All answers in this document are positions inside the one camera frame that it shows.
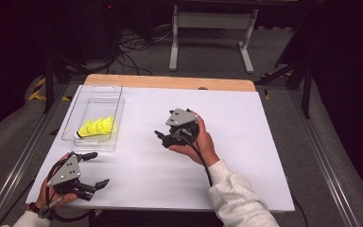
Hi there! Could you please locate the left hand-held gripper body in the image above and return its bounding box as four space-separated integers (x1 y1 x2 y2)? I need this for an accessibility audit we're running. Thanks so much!
46 152 98 202

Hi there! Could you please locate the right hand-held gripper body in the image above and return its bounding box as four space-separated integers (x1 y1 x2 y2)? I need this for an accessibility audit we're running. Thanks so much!
162 108 201 149

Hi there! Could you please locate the yellow shuttlecock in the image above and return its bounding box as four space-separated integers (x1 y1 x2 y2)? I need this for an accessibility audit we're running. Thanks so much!
89 116 107 135
102 114 119 133
76 118 95 139

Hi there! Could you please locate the clear plastic container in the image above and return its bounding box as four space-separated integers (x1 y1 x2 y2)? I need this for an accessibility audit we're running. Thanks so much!
60 84 127 152

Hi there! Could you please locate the person's left hand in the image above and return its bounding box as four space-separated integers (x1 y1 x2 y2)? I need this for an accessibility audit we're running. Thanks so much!
35 182 78 211

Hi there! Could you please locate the person's right hand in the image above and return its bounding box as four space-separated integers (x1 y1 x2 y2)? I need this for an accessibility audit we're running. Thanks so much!
168 109 221 168

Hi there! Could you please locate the white table cover sheet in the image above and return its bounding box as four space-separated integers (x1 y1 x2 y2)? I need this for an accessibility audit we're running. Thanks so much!
26 84 296 213

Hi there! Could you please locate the black metal stand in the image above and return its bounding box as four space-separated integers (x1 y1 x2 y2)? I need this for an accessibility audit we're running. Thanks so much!
254 56 316 120
42 53 93 114

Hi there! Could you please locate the yellow black floor tape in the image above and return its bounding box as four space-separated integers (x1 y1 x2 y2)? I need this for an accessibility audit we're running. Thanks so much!
27 77 72 102

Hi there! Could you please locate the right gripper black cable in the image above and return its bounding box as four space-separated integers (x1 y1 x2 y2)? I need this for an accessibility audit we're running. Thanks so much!
176 129 214 187

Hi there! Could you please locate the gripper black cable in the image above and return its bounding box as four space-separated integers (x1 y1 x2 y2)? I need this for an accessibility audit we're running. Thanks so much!
176 129 214 187
45 157 93 223

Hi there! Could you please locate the aluminium rail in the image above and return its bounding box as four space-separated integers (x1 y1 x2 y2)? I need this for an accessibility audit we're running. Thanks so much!
287 89 360 227
0 82 74 227

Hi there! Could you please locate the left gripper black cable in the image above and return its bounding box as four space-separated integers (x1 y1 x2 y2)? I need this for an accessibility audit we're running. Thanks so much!
45 157 93 223

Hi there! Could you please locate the beaded wrist bracelet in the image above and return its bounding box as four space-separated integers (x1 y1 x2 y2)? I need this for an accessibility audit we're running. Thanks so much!
26 201 41 214

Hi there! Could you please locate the bundle of floor cables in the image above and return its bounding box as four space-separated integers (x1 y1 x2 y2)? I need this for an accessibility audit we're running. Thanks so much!
105 27 174 77

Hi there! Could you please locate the white metal stand frame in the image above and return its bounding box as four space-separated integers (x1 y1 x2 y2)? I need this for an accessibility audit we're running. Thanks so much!
168 4 259 75

